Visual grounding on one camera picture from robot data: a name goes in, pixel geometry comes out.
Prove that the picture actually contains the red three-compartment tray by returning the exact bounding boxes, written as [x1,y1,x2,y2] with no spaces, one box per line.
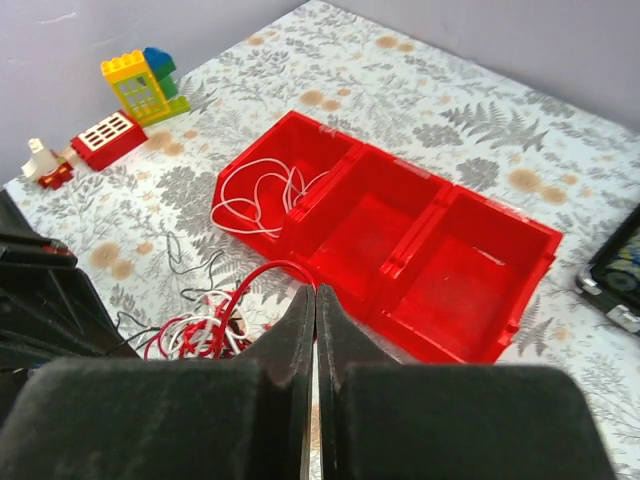
[211,111,562,363]

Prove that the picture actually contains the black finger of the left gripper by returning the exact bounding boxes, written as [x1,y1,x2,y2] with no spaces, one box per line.
[1,190,139,400]

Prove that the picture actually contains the floral table mat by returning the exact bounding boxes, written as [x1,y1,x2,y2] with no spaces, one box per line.
[7,1,639,479]

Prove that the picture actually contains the black poker chip case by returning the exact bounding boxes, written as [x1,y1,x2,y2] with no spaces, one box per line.
[575,206,639,337]

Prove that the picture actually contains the red black wires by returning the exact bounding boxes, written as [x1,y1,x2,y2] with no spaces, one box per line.
[115,231,321,362]

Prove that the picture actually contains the red white window brick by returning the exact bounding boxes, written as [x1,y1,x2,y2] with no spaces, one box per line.
[71,110,148,172]

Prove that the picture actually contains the white wire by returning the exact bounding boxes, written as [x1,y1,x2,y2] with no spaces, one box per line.
[209,157,332,239]

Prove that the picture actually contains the small white red toy figure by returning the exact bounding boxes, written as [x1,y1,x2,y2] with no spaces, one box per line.
[21,138,73,190]

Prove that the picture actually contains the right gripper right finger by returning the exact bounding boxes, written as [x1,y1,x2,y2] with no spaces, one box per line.
[316,285,614,479]

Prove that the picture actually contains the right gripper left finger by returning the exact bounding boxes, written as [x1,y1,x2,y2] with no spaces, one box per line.
[1,286,315,479]

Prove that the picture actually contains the yellow green toy brick house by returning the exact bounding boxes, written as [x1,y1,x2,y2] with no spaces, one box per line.
[101,47,191,127]

